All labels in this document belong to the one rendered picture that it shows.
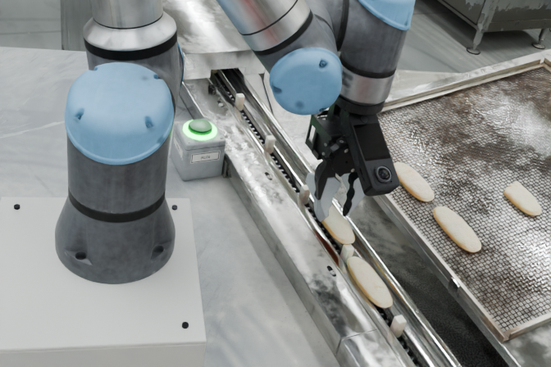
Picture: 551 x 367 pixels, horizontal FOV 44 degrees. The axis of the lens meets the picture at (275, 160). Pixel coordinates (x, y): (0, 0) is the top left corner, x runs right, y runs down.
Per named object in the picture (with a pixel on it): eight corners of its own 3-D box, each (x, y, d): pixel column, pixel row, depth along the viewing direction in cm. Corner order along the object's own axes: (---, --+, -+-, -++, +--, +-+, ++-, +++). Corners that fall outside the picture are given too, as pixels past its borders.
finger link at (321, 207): (307, 200, 106) (327, 151, 101) (325, 225, 102) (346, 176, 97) (289, 201, 104) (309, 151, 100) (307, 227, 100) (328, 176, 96)
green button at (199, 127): (184, 128, 114) (184, 120, 113) (207, 124, 116) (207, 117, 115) (192, 141, 111) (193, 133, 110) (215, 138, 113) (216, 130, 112)
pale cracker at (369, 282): (339, 260, 100) (341, 255, 100) (362, 255, 102) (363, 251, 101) (375, 311, 93) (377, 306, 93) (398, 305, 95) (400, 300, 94)
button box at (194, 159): (166, 170, 121) (170, 118, 114) (208, 165, 124) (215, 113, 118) (180, 200, 115) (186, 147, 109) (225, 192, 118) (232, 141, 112)
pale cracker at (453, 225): (425, 211, 105) (427, 206, 105) (446, 205, 107) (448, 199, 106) (466, 256, 98) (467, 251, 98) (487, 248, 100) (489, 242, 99)
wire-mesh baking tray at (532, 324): (321, 125, 122) (321, 119, 121) (543, 63, 138) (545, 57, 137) (501, 344, 88) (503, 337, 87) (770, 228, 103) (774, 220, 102)
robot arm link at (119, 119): (55, 208, 78) (51, 109, 70) (80, 141, 89) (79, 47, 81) (161, 219, 79) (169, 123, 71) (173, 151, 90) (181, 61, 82)
